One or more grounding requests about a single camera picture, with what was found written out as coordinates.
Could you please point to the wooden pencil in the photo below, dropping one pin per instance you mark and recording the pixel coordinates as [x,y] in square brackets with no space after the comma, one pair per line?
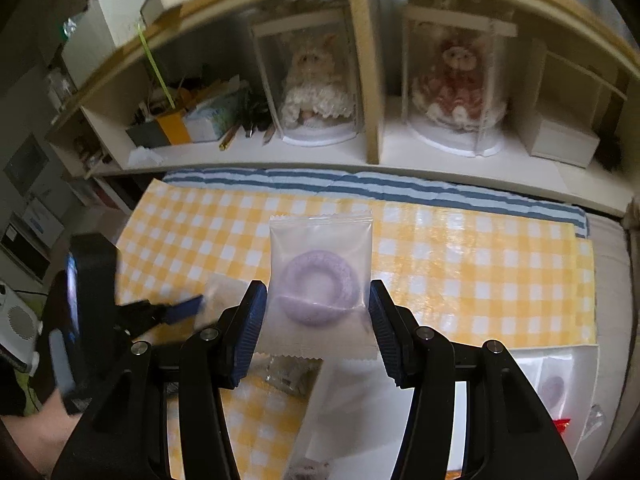
[228,136]

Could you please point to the purple donut packet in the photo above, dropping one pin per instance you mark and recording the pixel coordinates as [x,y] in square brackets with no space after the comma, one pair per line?
[320,260]
[552,390]

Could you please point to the white cardboard box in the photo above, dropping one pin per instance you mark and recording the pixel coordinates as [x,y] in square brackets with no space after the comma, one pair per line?
[360,400]

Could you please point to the orange box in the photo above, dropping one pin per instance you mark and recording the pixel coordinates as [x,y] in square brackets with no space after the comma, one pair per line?
[172,127]

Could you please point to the small white box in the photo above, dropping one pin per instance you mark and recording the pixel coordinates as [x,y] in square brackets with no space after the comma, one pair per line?
[560,140]

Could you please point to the beige bedding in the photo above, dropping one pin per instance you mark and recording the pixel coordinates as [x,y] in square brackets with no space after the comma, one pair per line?
[612,270]

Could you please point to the clear plastic wrapper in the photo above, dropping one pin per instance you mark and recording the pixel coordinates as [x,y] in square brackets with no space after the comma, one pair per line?
[595,417]

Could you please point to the large white box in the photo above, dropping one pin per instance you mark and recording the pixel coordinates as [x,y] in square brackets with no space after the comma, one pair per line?
[110,30]

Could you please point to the small clear snack packet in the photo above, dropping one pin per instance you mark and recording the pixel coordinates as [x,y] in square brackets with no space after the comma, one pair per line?
[220,295]

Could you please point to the tissue box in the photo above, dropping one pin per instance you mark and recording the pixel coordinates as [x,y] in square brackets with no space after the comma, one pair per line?
[210,117]

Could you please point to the white appliance with round grille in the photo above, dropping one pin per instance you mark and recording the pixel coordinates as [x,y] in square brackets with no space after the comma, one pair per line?
[17,320]

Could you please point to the person's left forearm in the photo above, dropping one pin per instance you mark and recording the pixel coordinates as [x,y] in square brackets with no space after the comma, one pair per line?
[40,435]

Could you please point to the blue striped blanket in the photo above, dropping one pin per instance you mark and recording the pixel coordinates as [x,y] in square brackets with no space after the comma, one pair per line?
[350,182]

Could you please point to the yellow checked cloth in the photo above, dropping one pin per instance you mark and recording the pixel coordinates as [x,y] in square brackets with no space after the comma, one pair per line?
[450,260]

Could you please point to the red doll in clear case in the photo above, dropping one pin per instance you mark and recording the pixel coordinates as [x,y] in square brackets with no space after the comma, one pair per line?
[455,80]

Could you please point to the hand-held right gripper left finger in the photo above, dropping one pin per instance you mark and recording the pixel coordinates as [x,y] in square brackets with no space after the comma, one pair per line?
[247,330]

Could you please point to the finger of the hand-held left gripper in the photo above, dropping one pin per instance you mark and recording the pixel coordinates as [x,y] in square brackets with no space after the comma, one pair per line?
[182,308]

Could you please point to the yellow-green ribbon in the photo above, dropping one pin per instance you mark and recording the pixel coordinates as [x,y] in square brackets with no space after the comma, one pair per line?
[155,65]

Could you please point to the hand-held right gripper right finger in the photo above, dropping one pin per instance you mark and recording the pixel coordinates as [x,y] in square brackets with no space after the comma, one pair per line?
[385,330]

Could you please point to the red snack packet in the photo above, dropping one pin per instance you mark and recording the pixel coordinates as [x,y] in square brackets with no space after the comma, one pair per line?
[562,425]

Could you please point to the dark grey box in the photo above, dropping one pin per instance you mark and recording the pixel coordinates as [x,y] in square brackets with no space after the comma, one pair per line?
[147,135]

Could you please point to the wooden shelf unit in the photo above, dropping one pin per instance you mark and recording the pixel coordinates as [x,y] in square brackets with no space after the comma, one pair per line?
[372,85]

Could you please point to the white crumpled paper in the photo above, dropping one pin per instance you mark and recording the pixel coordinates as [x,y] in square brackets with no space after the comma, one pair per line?
[145,156]

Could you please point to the cream doll in clear case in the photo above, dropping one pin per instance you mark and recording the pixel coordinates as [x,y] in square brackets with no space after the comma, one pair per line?
[312,90]

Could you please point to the clear packet with brown snack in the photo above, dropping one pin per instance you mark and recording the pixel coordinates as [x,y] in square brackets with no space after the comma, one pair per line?
[295,375]

